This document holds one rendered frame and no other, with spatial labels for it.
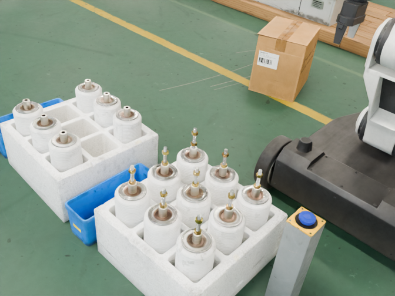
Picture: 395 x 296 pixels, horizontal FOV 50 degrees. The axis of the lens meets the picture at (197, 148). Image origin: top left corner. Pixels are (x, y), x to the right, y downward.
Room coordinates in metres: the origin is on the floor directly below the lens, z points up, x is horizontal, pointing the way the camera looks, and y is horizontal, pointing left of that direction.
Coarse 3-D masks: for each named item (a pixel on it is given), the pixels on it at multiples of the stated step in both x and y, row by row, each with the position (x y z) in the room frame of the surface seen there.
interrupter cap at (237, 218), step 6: (216, 210) 0.79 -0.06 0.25; (222, 210) 0.79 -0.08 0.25; (234, 210) 0.79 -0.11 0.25; (216, 216) 0.76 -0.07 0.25; (222, 216) 0.77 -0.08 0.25; (234, 216) 0.77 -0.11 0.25; (240, 216) 0.77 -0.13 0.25; (216, 222) 0.75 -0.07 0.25; (222, 222) 0.75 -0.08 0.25; (228, 222) 0.75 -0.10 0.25; (234, 222) 0.75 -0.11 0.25; (240, 222) 0.75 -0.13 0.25
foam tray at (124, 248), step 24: (96, 216) 0.81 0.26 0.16; (120, 240) 0.74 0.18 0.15; (264, 240) 0.78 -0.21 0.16; (120, 264) 0.75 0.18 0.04; (144, 264) 0.68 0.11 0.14; (168, 264) 0.66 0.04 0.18; (216, 264) 0.70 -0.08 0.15; (240, 264) 0.71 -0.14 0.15; (264, 264) 0.82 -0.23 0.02; (144, 288) 0.68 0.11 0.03; (168, 288) 0.63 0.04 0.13; (192, 288) 0.60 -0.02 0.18; (216, 288) 0.63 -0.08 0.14; (240, 288) 0.73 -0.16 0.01
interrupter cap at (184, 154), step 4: (188, 148) 1.04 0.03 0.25; (184, 152) 1.02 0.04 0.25; (188, 152) 1.02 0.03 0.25; (200, 152) 1.03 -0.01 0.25; (204, 152) 1.03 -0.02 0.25; (180, 156) 1.00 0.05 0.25; (184, 156) 1.00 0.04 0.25; (188, 156) 1.00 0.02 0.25; (196, 156) 1.01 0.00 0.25; (200, 156) 1.01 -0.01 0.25; (204, 156) 1.01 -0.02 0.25; (184, 160) 0.98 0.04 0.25; (188, 160) 0.98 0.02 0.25; (192, 160) 0.98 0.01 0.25; (196, 160) 0.99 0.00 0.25; (200, 160) 0.99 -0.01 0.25
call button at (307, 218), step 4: (300, 212) 0.73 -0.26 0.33; (304, 212) 0.73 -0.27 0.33; (308, 212) 0.73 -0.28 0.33; (300, 216) 0.72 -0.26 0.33; (304, 216) 0.72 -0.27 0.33; (308, 216) 0.72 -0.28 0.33; (312, 216) 0.72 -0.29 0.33; (300, 220) 0.71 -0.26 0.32; (304, 220) 0.70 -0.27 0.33; (308, 220) 0.70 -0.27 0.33; (312, 220) 0.71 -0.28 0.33; (304, 224) 0.70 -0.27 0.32; (308, 224) 0.70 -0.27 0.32
